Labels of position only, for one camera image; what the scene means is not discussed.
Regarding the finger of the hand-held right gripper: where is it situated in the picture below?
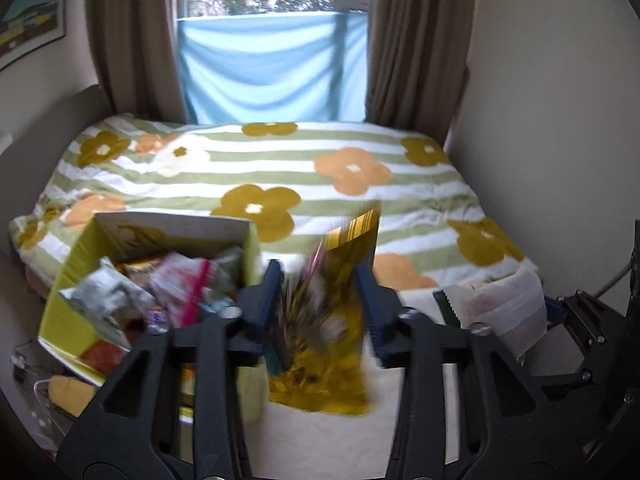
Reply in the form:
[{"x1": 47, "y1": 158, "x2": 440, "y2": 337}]
[
  {"x1": 530, "y1": 360, "x2": 618, "y2": 402},
  {"x1": 544, "y1": 289, "x2": 628, "y2": 361}
]

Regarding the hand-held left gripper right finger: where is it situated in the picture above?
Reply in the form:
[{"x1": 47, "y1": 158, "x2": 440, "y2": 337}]
[{"x1": 355, "y1": 264, "x2": 592, "y2": 480}]

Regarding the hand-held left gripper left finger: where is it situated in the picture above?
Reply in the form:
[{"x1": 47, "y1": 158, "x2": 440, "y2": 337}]
[{"x1": 56, "y1": 259, "x2": 294, "y2": 480}]

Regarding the yellow striped snack packet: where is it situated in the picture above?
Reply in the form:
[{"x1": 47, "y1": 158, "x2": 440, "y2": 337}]
[{"x1": 267, "y1": 200, "x2": 383, "y2": 416}]

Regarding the clear packet with pink top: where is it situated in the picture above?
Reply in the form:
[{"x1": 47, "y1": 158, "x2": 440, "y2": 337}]
[{"x1": 147, "y1": 252, "x2": 213, "y2": 328}]

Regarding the silver snack packet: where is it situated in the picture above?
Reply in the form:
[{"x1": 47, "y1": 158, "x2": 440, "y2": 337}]
[{"x1": 59, "y1": 256, "x2": 156, "y2": 346}]

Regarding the yellow-green cardboard box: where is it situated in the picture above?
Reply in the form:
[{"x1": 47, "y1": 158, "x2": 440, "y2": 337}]
[{"x1": 37, "y1": 211, "x2": 266, "y2": 423}]

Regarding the white packet with dark edge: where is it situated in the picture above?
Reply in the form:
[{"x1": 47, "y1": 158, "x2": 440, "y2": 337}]
[{"x1": 432, "y1": 266, "x2": 547, "y2": 361}]

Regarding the floral striped blanket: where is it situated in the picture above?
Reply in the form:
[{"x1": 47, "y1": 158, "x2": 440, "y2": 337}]
[{"x1": 7, "y1": 112, "x2": 541, "y2": 311}]

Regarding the brown striped snack packet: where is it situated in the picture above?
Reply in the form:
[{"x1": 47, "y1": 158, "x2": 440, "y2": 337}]
[{"x1": 117, "y1": 255, "x2": 166, "y2": 281}]

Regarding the yellow soft item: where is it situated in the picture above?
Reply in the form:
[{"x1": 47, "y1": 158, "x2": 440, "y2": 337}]
[{"x1": 50, "y1": 375, "x2": 98, "y2": 416}]

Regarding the light blue cloth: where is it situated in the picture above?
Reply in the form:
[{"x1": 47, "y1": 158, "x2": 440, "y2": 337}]
[{"x1": 176, "y1": 10, "x2": 371, "y2": 126}]

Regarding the clear plastic container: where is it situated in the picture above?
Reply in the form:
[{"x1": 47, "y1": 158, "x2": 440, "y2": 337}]
[{"x1": 10, "y1": 342, "x2": 101, "y2": 421}]

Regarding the brown curtain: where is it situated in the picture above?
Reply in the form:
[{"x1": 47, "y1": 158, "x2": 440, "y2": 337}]
[
  {"x1": 85, "y1": 0, "x2": 201, "y2": 123},
  {"x1": 365, "y1": 0, "x2": 476, "y2": 136}
]

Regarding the grey headboard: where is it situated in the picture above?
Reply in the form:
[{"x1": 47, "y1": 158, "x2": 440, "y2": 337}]
[{"x1": 0, "y1": 84, "x2": 113, "y2": 241}]

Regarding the framed wall poster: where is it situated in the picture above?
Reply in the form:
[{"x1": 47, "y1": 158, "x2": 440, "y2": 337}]
[{"x1": 0, "y1": 0, "x2": 70, "y2": 72}]

